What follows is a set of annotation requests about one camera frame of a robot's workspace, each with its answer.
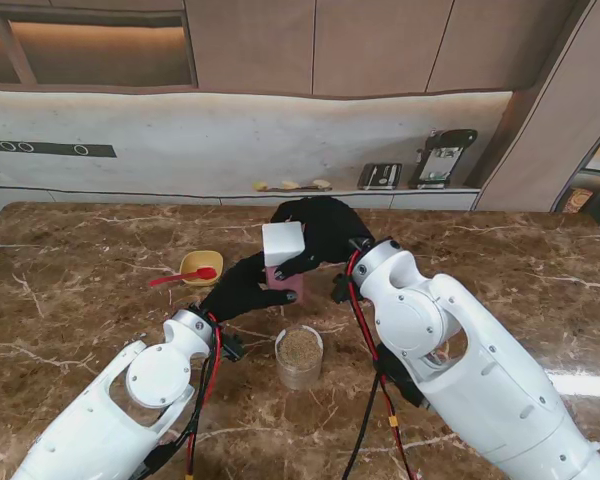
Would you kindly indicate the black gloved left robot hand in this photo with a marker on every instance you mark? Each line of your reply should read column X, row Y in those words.
column 240, row 292

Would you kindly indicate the tall wooden cabinet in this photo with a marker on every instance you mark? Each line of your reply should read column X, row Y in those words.
column 540, row 125

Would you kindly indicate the white square container lid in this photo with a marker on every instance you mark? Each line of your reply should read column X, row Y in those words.
column 282, row 242

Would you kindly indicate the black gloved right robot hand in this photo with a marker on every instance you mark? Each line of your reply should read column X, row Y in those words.
column 330, row 235

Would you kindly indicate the red plastic measuring spoon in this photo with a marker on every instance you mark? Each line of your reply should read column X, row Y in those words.
column 180, row 277

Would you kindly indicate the pink container with white lid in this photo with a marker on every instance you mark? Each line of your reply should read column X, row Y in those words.
column 292, row 285

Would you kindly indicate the yellow fruit piece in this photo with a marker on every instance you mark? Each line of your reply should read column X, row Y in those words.
column 290, row 184
column 321, row 183
column 259, row 186

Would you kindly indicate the round wooden ornament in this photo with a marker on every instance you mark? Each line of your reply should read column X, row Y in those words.
column 577, row 200

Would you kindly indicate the black espresso machine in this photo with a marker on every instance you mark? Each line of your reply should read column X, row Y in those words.
column 440, row 157

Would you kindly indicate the wooden cutting board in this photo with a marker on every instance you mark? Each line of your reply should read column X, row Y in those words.
column 305, row 188

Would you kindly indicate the lit open shelf niche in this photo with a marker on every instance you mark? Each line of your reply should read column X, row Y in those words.
column 80, row 50

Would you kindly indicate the clear jar of grain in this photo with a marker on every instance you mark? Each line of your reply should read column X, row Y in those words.
column 299, row 352

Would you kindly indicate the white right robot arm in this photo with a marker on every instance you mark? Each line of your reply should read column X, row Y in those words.
column 480, row 360

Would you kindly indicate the black wall control panel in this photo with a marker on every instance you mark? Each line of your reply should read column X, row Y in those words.
column 45, row 150

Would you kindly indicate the wooden wall cabinets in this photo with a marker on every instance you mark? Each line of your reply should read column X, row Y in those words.
column 330, row 45

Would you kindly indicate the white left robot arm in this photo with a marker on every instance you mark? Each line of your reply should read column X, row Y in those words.
column 115, row 410

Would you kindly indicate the black silver toaster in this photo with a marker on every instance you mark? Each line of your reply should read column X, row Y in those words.
column 379, row 176

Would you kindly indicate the yellow plastic bowl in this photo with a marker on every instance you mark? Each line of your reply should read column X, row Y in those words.
column 200, row 261

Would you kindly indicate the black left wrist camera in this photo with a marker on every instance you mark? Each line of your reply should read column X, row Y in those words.
column 232, row 346

